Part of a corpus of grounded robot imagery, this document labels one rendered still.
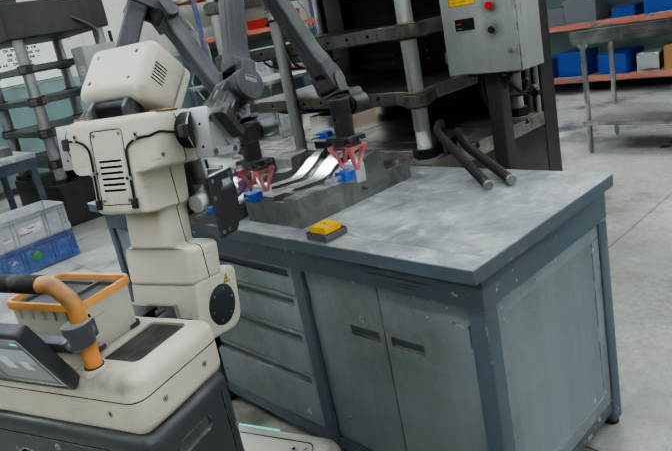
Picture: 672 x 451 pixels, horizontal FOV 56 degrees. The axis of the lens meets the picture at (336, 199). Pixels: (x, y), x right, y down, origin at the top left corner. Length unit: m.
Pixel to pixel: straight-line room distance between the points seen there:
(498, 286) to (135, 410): 0.81
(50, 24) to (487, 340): 5.42
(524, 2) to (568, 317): 1.06
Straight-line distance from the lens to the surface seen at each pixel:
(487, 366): 1.54
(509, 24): 2.27
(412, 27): 2.34
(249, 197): 1.93
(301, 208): 1.82
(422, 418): 1.82
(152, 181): 1.51
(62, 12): 6.42
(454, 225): 1.64
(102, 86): 1.57
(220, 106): 1.46
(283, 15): 1.74
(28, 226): 5.19
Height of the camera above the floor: 1.35
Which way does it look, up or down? 15 degrees down
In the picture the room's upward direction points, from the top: 11 degrees counter-clockwise
